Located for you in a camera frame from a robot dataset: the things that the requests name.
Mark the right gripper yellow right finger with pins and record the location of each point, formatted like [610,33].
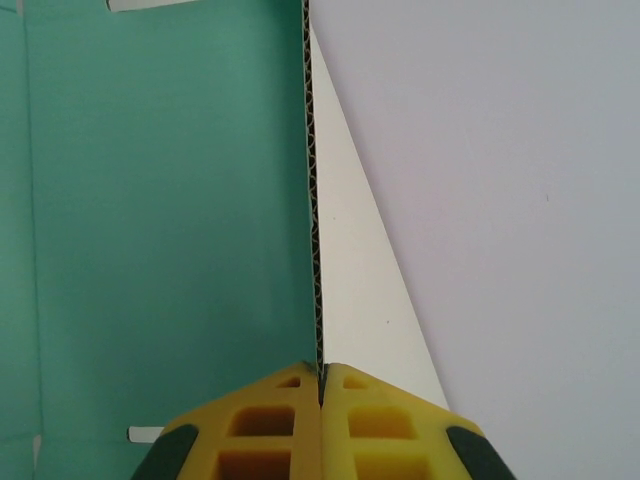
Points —
[385,440]

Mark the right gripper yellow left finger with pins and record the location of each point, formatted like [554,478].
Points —
[260,440]

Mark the teal corrugated cardboard box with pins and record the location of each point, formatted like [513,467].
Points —
[165,225]

